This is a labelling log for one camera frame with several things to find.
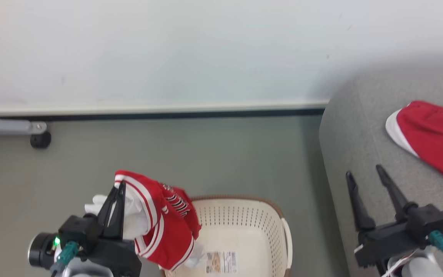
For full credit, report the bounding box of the white baseboard strip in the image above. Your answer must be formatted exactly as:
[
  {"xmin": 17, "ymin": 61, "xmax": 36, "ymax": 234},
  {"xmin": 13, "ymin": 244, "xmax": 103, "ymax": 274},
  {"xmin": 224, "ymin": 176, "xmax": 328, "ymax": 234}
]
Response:
[{"xmin": 0, "ymin": 101, "xmax": 330, "ymax": 116}]

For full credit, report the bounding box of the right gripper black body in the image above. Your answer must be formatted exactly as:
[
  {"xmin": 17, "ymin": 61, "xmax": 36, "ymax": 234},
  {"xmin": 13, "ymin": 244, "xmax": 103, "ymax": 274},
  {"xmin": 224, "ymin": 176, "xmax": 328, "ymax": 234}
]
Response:
[{"xmin": 354, "ymin": 204, "xmax": 443, "ymax": 268}]

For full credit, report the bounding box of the left teal cable connector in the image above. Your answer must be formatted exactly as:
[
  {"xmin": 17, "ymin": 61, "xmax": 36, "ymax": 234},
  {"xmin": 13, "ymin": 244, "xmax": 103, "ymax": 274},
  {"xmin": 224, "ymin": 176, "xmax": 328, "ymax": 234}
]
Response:
[{"xmin": 50, "ymin": 241, "xmax": 80, "ymax": 275}]

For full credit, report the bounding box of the cream perforated laundry basket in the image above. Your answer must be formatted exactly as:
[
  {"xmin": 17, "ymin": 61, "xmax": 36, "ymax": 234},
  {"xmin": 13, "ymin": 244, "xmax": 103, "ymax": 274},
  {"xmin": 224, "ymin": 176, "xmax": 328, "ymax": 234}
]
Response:
[{"xmin": 159, "ymin": 195, "xmax": 293, "ymax": 277}]

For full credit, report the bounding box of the red garment with white hem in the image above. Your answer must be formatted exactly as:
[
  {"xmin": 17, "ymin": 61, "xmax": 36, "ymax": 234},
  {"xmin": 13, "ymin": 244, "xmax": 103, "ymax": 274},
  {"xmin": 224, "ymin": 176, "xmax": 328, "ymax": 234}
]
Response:
[{"xmin": 385, "ymin": 100, "xmax": 443, "ymax": 188}]

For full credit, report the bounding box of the printed label sticker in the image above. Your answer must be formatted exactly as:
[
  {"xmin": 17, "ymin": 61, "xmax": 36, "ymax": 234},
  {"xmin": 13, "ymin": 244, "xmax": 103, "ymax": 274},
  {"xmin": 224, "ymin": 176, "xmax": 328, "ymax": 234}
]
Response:
[{"xmin": 206, "ymin": 251, "xmax": 238, "ymax": 274}]

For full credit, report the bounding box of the black caster wheel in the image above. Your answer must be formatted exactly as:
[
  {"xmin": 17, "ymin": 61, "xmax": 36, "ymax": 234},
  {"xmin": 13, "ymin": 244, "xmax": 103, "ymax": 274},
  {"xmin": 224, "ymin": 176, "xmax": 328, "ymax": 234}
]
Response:
[{"xmin": 30, "ymin": 132, "xmax": 52, "ymax": 149}]

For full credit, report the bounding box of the grey metal stand leg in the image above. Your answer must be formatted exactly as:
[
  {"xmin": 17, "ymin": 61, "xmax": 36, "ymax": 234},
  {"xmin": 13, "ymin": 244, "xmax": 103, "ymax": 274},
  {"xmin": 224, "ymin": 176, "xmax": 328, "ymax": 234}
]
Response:
[{"xmin": 0, "ymin": 108, "xmax": 47, "ymax": 136}]

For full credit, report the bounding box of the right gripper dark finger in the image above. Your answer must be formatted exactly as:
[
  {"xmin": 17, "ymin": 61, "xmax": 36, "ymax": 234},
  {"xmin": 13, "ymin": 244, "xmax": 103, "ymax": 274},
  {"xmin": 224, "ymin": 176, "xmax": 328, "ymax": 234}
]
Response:
[
  {"xmin": 375, "ymin": 165, "xmax": 418, "ymax": 221},
  {"xmin": 346, "ymin": 171, "xmax": 376, "ymax": 232}
]

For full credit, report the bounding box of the red white striped jersey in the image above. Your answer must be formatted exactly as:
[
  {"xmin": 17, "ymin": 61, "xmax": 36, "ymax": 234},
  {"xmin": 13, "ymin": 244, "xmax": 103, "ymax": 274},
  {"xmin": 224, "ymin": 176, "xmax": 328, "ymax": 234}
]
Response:
[{"xmin": 84, "ymin": 170, "xmax": 208, "ymax": 272}]

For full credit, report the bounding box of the grey fabric sofa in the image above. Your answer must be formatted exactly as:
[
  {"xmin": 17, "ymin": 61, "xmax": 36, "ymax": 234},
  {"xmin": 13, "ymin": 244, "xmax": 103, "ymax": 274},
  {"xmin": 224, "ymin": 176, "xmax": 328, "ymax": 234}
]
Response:
[{"xmin": 319, "ymin": 65, "xmax": 443, "ymax": 277}]

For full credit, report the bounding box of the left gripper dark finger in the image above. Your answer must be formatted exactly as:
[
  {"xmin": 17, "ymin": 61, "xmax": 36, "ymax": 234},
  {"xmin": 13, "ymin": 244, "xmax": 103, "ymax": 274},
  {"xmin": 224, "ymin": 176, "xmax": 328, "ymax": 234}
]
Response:
[
  {"xmin": 108, "ymin": 180, "xmax": 127, "ymax": 240},
  {"xmin": 97, "ymin": 186, "xmax": 119, "ymax": 232}
]

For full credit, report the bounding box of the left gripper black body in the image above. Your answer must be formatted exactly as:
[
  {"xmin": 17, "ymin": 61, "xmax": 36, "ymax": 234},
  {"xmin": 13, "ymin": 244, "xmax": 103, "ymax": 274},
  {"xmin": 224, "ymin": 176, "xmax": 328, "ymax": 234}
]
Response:
[{"xmin": 58, "ymin": 214, "xmax": 142, "ymax": 277}]

